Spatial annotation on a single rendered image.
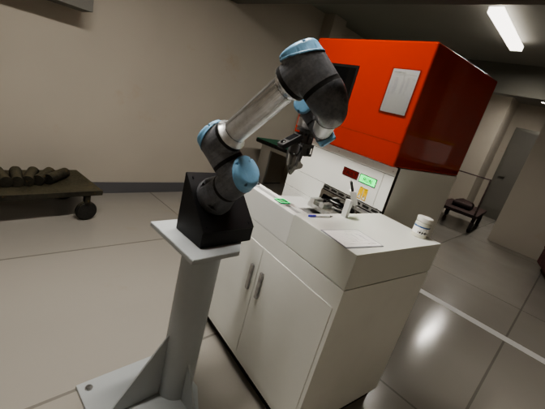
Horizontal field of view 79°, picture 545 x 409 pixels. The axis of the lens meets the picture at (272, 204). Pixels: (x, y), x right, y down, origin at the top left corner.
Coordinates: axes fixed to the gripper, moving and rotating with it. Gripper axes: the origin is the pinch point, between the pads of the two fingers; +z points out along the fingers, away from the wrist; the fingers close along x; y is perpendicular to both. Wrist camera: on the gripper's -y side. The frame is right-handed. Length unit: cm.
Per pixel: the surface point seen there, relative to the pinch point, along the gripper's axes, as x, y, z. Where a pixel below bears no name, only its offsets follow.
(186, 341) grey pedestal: -9, -39, 75
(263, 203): 7.4, -4.0, 18.6
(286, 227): -12.6, -4.0, 21.7
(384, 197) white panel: -14, 58, 6
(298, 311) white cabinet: -33, -4, 50
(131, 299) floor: 69, -38, 111
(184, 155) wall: 271, 69, 63
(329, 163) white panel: 30, 58, 0
